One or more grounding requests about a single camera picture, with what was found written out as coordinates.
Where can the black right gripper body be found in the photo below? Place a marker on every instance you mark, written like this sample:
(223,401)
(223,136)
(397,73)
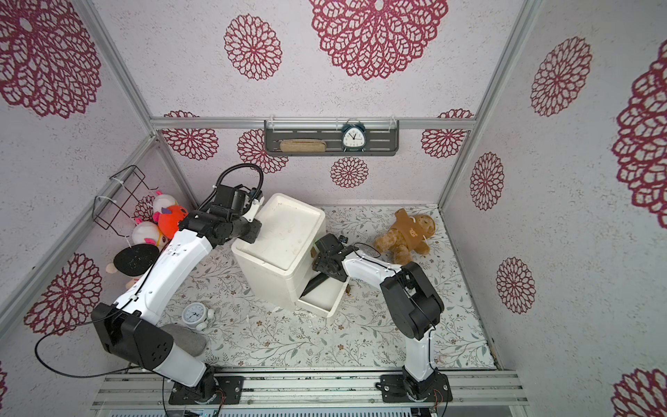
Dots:
(323,265)

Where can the white bottom drawer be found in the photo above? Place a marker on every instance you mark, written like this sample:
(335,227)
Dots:
(325,299)

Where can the white plastic drawer cabinet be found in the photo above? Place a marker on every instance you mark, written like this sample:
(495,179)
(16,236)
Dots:
(278,265)

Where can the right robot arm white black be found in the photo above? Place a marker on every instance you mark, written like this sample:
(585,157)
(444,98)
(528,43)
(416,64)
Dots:
(412,301)

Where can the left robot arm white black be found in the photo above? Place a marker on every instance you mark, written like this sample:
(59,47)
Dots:
(128,327)

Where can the orange shark plush toy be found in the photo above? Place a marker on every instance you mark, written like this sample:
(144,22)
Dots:
(168,219)

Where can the pink eared white plush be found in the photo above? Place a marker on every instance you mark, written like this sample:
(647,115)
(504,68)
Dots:
(160,203)

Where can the brown gingerbread plush toy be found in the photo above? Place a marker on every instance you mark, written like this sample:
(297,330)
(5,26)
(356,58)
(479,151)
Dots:
(408,235)

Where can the black haired plush doll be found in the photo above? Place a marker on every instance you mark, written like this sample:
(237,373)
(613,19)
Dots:
(133,262)

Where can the teal alarm clock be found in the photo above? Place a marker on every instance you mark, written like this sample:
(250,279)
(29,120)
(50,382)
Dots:
(354,138)

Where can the grey stone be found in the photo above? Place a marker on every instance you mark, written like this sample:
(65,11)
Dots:
(187,339)

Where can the grey wall shelf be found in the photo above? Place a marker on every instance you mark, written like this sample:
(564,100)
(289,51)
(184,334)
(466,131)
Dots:
(383,136)

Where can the black wire wall basket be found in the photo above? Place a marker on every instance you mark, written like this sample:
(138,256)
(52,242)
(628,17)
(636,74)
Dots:
(128,188)

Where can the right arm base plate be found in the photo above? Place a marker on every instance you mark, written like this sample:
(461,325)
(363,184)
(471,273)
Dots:
(404,388)

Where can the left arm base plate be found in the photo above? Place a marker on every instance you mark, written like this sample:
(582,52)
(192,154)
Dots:
(212,390)

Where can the aluminium mounting rail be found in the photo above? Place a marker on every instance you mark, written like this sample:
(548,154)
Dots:
(365,389)

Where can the aluminium frame profile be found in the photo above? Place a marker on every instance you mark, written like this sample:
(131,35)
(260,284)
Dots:
(15,305)

